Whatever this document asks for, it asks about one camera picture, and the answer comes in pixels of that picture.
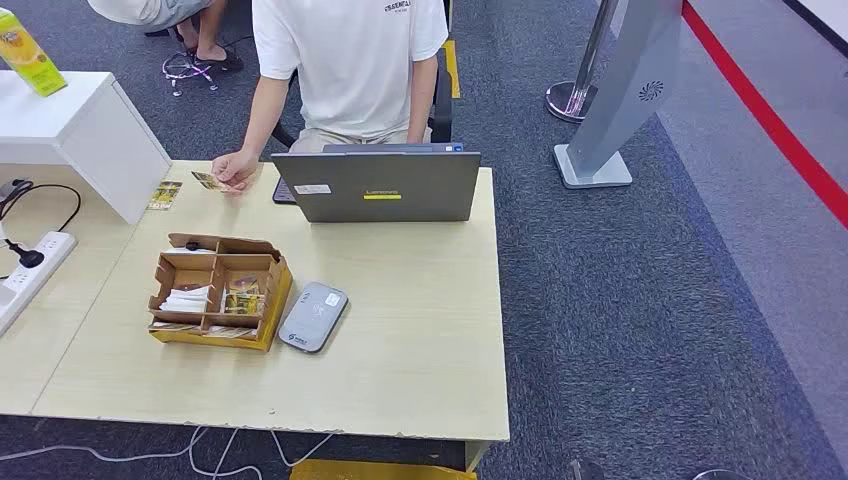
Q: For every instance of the person's right hand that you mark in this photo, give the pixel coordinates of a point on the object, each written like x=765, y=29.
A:
x=233, y=169

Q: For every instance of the person's left forearm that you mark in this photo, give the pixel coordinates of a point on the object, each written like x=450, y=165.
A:
x=422, y=99

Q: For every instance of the person's right forearm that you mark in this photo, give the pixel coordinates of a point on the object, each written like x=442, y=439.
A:
x=263, y=119

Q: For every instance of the white card stack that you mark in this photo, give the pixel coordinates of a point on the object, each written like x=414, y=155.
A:
x=185, y=301

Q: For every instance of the flat patterned card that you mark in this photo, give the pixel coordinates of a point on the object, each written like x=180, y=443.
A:
x=232, y=332
x=173, y=326

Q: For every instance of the grey card reader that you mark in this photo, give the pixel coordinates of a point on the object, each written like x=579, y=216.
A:
x=311, y=321

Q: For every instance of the background person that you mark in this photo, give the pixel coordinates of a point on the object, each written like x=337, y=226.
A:
x=146, y=10

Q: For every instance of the black phone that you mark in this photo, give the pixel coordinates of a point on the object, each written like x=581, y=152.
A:
x=283, y=192

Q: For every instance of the black sandal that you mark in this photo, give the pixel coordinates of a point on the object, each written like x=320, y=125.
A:
x=228, y=64

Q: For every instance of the white cabinet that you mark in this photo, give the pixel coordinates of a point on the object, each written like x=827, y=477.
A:
x=99, y=132

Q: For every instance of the grey laptop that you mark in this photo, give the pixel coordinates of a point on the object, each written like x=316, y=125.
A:
x=384, y=179

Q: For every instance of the cardboard divider box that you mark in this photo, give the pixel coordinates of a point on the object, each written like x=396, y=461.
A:
x=273, y=318

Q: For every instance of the white power strip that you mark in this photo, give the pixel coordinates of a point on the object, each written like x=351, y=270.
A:
x=40, y=266

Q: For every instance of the black plug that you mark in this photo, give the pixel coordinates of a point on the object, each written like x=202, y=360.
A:
x=30, y=258

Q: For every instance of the yellow green drink carton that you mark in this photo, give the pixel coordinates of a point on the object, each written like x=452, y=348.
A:
x=30, y=63

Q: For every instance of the yellow box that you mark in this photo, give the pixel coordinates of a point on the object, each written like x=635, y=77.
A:
x=371, y=472

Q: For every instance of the grey kiosk stand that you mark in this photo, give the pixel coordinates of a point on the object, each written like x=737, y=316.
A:
x=629, y=79

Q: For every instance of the chrome round base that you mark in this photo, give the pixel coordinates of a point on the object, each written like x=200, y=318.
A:
x=722, y=472

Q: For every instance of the chrome stanchion post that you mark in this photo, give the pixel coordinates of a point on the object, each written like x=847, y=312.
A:
x=590, y=60

